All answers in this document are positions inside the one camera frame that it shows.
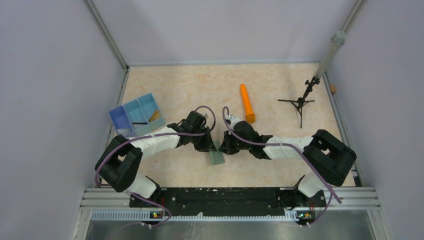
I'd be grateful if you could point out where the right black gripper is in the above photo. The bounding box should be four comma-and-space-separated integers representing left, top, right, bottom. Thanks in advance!
219, 129, 251, 156

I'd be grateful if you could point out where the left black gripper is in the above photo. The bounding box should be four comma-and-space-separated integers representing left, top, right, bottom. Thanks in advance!
190, 125, 216, 153

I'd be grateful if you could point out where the green card holder wallet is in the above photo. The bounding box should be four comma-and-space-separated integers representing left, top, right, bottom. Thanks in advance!
209, 140, 226, 165

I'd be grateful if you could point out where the gold card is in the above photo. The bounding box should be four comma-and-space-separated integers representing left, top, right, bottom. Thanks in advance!
148, 109, 162, 122

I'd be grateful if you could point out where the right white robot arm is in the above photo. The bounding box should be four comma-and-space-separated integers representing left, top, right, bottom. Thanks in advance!
219, 116, 357, 206

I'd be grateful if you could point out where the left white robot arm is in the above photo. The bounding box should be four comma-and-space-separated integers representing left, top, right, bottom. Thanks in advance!
94, 110, 217, 207

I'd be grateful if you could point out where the orange cylinder tube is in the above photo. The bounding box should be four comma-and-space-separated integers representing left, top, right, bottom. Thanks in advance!
240, 84, 256, 124

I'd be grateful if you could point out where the blue three-compartment organizer box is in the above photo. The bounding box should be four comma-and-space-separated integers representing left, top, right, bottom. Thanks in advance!
109, 93, 166, 138

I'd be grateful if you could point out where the black tripod stand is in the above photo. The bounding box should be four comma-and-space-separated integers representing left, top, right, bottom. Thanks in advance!
278, 76, 320, 129

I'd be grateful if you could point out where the small orange block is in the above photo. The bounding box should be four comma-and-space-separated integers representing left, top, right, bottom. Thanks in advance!
329, 84, 337, 94

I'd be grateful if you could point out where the grey pole on tripod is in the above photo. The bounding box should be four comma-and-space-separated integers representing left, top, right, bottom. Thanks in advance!
313, 31, 348, 80

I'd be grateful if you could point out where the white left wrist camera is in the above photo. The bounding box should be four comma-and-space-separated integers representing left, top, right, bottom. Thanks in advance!
199, 113, 209, 121

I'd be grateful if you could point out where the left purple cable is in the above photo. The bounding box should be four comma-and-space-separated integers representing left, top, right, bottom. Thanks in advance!
94, 105, 217, 229

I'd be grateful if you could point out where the purple cable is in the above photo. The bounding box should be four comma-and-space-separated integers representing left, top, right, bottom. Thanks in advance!
221, 105, 343, 227
94, 105, 217, 229

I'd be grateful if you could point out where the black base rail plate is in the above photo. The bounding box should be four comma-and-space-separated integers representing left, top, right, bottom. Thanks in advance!
150, 187, 327, 217

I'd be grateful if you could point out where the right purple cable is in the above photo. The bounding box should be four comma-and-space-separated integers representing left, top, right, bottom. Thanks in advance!
221, 105, 343, 227

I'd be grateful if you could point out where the white perforated cable tray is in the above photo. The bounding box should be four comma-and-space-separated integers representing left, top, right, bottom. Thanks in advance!
91, 210, 312, 222

